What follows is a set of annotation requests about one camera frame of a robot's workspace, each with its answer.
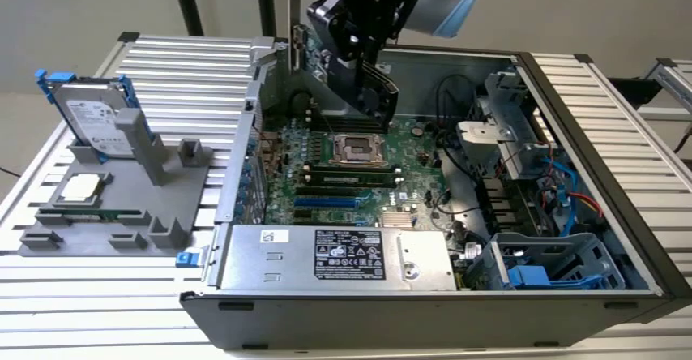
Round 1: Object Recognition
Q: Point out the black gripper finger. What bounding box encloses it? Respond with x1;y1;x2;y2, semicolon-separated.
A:
307;0;380;112

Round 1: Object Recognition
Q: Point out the green graphics card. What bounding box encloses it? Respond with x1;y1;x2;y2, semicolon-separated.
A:
283;0;403;131

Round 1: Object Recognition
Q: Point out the black stand pole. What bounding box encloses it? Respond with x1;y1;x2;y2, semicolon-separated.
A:
255;0;277;39
169;0;205;36

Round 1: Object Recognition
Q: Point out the CPU socket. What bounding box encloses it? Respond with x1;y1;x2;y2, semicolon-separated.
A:
323;131;388;165

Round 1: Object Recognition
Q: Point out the metal socket cover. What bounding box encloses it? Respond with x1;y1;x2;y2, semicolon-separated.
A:
323;132;387;165

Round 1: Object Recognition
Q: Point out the grey metal drive cage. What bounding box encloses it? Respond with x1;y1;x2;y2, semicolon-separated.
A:
475;71;557;182

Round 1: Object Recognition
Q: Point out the RAM stick with white label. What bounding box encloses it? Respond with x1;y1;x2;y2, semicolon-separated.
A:
307;173;399;186

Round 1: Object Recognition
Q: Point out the green motherboard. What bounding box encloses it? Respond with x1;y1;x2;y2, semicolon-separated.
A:
259;114;449;231

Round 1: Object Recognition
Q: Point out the long black expansion slot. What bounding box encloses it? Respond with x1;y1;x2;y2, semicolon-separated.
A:
295;185;369;197

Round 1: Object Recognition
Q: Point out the blue expansion slot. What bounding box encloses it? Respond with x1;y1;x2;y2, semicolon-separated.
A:
295;196;363;210

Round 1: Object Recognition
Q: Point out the small silver chipset heatsink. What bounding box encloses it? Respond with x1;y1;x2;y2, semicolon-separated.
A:
380;212;415;229

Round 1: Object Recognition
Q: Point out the hard disk in blue carrier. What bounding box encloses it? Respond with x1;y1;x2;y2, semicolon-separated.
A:
32;70;136;165

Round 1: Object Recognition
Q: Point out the silver power supply unit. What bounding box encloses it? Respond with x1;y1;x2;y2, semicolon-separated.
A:
215;224;460;292

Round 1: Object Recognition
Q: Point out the bare green RAM stick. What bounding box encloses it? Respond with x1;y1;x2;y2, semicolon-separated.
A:
40;209;147;221

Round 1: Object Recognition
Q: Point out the silver CPU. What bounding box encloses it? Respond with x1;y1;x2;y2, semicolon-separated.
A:
59;175;104;203

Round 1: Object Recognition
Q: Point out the blue case latch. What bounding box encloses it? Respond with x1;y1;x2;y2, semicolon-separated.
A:
176;246;209;268

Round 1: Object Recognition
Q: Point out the grey disk bay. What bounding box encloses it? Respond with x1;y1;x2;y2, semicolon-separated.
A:
468;231;632;293

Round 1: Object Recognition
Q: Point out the blue disk carrier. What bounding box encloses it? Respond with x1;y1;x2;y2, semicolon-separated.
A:
507;264;607;290

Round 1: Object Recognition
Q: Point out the open grey PC case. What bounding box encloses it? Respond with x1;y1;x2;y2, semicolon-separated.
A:
180;36;692;352

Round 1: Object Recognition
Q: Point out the grey parts rack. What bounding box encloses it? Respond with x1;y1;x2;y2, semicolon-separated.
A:
19;107;215;259

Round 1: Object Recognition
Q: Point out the thick black cable loop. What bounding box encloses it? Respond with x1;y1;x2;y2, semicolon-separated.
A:
288;88;317;118

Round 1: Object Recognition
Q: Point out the thin black cable loop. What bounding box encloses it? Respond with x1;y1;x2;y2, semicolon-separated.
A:
433;74;477;134

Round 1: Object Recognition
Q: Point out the silver metal bracket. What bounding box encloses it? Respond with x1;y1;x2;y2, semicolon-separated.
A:
455;119;516;152

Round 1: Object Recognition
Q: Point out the blue wire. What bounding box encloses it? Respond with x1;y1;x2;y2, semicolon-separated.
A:
540;155;584;238

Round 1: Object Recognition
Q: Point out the neighbouring metal table frame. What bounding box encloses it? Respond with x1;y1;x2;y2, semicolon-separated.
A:
609;58;692;122

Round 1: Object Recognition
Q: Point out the red wire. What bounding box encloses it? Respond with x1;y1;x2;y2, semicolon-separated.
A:
572;191;604;219

